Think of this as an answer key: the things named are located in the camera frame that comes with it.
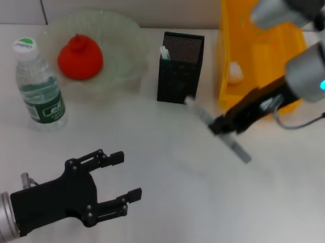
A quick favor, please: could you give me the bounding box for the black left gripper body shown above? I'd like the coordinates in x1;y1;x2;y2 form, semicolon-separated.
6;153;103;243

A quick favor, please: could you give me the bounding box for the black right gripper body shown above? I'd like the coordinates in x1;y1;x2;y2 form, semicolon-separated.
222;70;295;139

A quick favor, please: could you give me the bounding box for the grey marker pen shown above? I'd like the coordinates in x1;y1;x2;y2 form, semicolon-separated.
179;96;256;163

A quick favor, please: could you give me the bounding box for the white paper ball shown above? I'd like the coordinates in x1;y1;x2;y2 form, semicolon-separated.
227;61;246;85

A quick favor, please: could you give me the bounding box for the green utility knife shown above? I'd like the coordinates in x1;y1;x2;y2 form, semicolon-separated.
158;45;172;61

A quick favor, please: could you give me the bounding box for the clear green-label water bottle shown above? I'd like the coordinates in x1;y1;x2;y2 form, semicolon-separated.
5;36;75;134

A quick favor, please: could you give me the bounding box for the red-orange fruit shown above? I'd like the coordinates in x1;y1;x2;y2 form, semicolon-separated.
55;32;106;83

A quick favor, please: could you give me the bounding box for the black mesh pen holder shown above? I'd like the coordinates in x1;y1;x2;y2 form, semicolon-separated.
155;31;206;106

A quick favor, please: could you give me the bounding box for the pale green glass fruit plate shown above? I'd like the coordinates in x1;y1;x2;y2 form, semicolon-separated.
32;4;155;106

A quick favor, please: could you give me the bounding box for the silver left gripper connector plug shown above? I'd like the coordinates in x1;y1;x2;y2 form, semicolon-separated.
19;172;41;191

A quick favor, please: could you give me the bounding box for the yellow plastic bin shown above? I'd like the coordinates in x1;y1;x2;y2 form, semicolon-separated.
210;0;313;117

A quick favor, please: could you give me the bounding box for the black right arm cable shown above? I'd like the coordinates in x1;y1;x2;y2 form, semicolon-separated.
271;96;325;133

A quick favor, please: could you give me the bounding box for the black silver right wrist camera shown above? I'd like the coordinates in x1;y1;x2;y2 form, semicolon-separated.
249;0;325;36

